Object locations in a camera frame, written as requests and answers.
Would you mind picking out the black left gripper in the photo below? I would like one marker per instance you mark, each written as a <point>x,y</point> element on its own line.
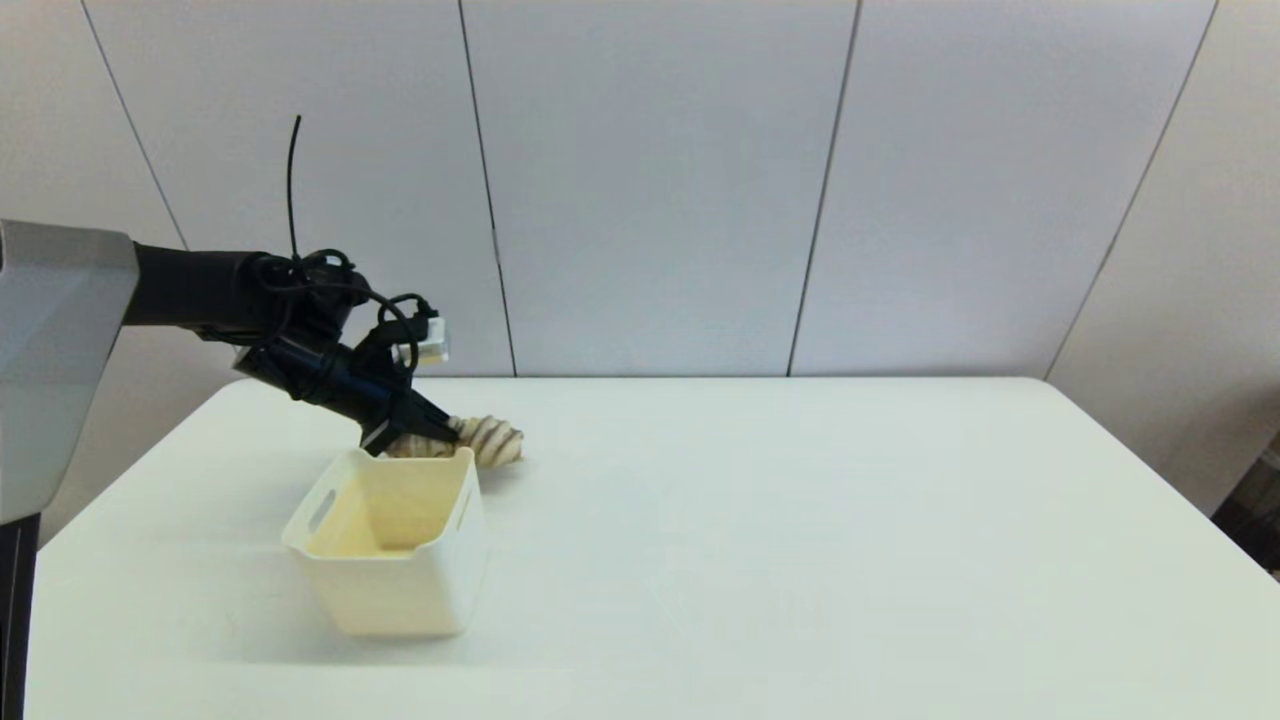
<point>330,380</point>

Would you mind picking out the long striped bread roll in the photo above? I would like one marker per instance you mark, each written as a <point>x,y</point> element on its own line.
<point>492,440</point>

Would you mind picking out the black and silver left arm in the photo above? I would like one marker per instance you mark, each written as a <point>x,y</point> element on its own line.
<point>60,340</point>

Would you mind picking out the cream plastic storage bin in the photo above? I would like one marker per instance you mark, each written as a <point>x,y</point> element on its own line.
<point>400,590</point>

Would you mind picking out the dark background equipment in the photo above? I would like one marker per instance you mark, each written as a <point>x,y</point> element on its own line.
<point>1255,515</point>

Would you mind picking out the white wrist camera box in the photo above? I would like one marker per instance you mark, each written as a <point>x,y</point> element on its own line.
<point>432,342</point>

